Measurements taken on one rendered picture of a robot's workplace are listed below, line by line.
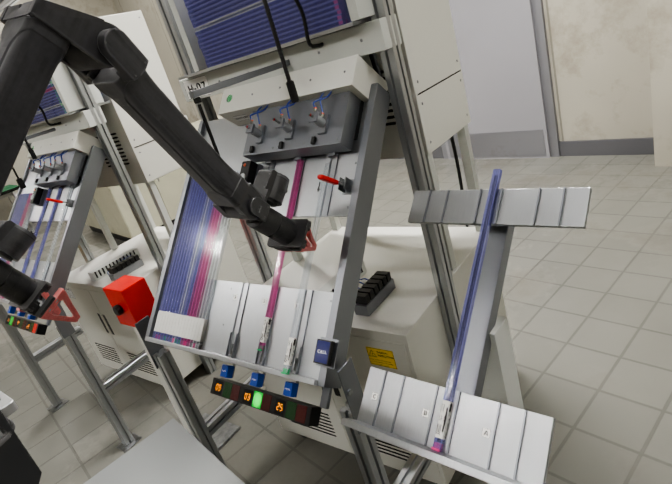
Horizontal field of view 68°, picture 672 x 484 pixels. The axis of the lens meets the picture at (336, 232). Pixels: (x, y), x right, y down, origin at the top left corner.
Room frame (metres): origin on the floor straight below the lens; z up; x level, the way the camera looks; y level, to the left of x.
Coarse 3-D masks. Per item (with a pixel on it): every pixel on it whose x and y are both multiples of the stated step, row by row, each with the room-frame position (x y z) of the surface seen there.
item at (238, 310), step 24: (216, 288) 1.25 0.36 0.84; (240, 288) 1.19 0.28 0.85; (264, 288) 1.14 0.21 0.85; (288, 288) 1.09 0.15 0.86; (216, 312) 1.21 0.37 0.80; (240, 312) 1.15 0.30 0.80; (264, 312) 1.10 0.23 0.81; (288, 312) 1.05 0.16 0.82; (312, 312) 1.00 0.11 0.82; (216, 336) 1.16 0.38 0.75; (240, 336) 1.11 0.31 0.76; (288, 336) 1.01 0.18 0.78; (312, 336) 0.97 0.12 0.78; (264, 360) 1.01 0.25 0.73; (312, 360) 0.93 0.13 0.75
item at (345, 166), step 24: (216, 120) 1.65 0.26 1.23; (216, 144) 1.58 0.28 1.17; (240, 144) 1.50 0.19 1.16; (240, 168) 1.44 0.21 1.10; (264, 168) 1.37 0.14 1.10; (288, 168) 1.30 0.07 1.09; (312, 168) 1.24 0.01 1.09; (336, 168) 1.18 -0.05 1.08; (288, 192) 1.26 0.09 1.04; (312, 192) 1.20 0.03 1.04; (336, 192) 1.14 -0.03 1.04; (312, 216) 1.16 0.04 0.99; (336, 216) 1.11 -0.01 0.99
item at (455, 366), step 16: (496, 176) 0.86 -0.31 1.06; (496, 192) 0.85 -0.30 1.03; (480, 240) 0.80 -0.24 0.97; (480, 256) 0.78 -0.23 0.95; (480, 272) 0.77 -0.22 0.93; (464, 304) 0.74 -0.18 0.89; (464, 320) 0.72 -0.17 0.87; (464, 336) 0.71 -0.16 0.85; (448, 384) 0.67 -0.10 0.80; (448, 400) 0.65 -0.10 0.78
